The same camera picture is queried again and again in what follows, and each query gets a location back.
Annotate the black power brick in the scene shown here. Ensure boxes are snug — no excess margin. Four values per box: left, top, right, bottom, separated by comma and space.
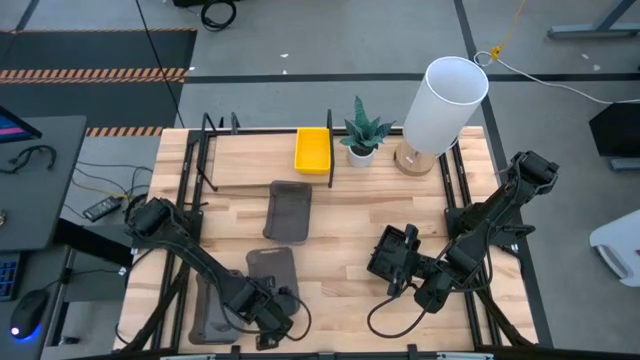
81, 195, 123, 223

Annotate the white plastic object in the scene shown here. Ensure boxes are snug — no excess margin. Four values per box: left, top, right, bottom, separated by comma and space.
589, 209, 640, 289

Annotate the black headset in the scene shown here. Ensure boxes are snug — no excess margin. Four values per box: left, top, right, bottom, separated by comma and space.
0, 144, 58, 176

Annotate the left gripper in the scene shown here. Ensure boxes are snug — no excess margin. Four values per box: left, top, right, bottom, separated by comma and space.
230, 277, 295, 351

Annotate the computer monitor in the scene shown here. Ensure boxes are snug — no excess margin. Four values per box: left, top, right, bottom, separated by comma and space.
0, 104, 44, 146

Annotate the black box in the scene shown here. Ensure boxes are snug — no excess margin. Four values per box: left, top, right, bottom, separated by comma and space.
588, 101, 640, 159

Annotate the coiled black cable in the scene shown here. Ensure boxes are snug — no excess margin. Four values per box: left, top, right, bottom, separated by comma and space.
200, 0, 238, 33

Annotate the thin black cable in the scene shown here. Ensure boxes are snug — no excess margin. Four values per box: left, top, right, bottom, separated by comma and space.
134, 0, 186, 129

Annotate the wooden shelf with black frame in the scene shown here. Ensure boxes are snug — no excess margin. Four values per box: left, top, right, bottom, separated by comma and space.
187, 108, 336, 194

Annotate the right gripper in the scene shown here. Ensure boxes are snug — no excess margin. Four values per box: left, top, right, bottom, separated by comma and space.
367, 223, 426, 297

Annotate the dark grey desk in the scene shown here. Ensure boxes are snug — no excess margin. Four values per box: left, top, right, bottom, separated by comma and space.
0, 115, 89, 252

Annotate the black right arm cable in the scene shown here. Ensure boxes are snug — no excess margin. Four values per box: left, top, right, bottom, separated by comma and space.
366, 282, 437, 340

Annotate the black computer mouse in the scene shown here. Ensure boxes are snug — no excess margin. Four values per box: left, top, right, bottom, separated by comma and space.
9, 288, 51, 342

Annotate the black keyboard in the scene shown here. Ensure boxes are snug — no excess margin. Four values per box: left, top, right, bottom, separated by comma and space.
0, 252, 24, 302

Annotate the yellow cable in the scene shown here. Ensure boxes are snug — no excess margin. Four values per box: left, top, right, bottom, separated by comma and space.
490, 0, 529, 62

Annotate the yellow slotted plastic basket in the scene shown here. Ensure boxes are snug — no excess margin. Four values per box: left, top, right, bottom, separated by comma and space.
294, 128, 332, 176
294, 128, 332, 171

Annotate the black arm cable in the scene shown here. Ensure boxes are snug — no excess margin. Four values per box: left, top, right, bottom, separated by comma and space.
276, 285, 313, 344
366, 282, 437, 340

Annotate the grey metal table leg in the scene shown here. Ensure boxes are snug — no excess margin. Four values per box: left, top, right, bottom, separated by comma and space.
545, 0, 640, 41

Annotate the orange black hazard strip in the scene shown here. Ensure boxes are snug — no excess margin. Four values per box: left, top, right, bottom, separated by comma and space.
85, 126, 166, 138

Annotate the black aluminium table frame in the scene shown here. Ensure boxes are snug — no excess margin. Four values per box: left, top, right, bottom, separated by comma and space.
115, 112, 540, 360

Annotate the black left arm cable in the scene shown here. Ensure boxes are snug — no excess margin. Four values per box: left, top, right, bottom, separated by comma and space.
276, 285, 313, 344

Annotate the snake plant in white pot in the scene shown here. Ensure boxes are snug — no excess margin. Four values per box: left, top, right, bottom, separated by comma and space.
339, 95, 397, 169

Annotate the black floor cable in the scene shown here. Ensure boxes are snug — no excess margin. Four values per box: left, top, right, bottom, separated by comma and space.
73, 159, 154, 202

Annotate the white lamp with wooden base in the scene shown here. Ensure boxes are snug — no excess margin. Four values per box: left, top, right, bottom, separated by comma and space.
393, 55, 490, 177

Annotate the white cable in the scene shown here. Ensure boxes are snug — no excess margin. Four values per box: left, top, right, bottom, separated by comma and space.
473, 49, 640, 107

